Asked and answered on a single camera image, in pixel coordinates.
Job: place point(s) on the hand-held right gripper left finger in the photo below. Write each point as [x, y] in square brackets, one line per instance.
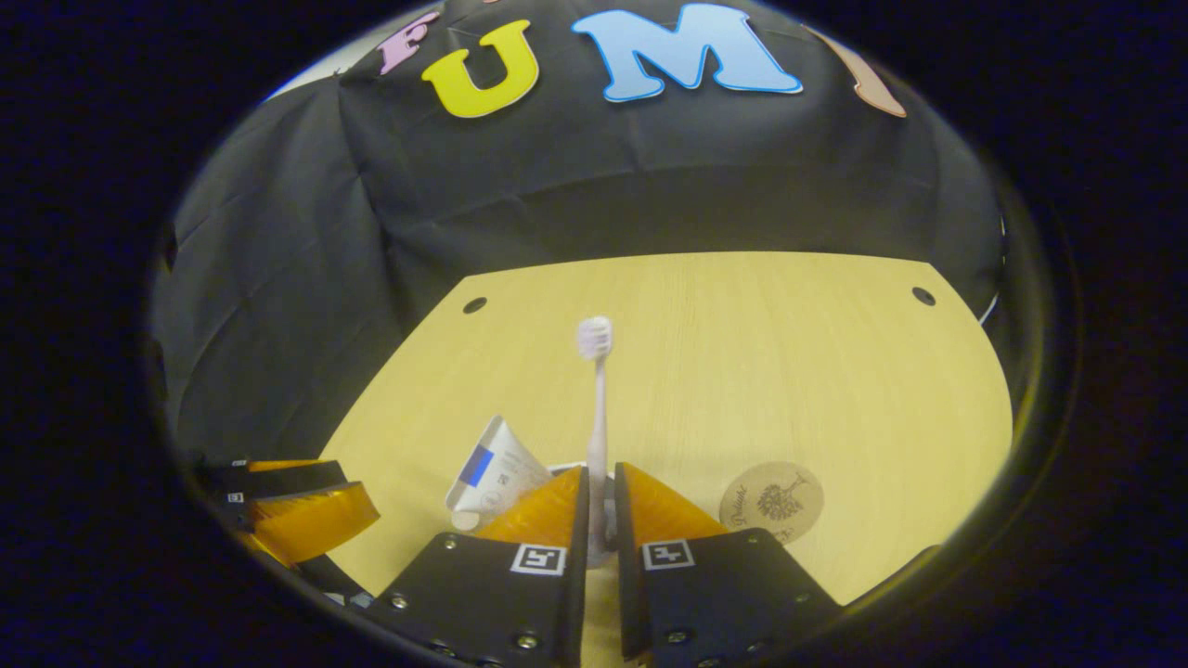
[501, 603]

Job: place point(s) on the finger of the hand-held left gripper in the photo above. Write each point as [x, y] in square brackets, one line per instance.
[278, 482]
[311, 524]

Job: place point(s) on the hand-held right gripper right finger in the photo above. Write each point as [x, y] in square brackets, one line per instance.
[715, 594]

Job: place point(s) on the round cork coaster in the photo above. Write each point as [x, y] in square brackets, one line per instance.
[770, 501]

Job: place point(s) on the white toothpaste tube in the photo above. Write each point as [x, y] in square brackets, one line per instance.
[497, 464]

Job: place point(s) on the white toothbrush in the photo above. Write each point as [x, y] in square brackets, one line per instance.
[599, 408]

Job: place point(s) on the light wooden desktop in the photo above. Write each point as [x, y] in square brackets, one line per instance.
[789, 371]

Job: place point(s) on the black backdrop cloth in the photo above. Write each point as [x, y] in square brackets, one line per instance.
[603, 176]

